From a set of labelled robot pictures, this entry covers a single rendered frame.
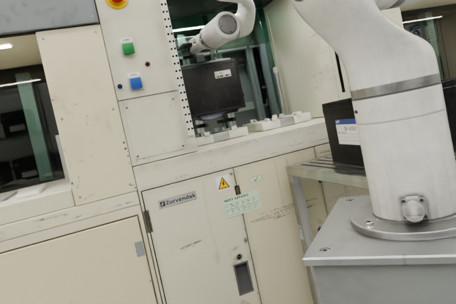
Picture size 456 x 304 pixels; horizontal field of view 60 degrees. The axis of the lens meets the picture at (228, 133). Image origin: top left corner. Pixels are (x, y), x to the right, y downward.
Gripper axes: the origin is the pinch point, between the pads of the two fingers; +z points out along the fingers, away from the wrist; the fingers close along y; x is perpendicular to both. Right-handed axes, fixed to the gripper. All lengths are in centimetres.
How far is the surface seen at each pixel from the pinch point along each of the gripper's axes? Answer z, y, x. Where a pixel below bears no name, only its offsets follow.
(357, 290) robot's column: -100, -22, -51
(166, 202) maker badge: -27, -29, -48
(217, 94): -10.2, 0.3, -18.9
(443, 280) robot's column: -107, -15, -50
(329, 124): -47, 18, -35
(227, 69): -10.5, 6.0, -10.8
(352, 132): -58, 16, -38
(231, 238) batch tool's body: -28, -12, -64
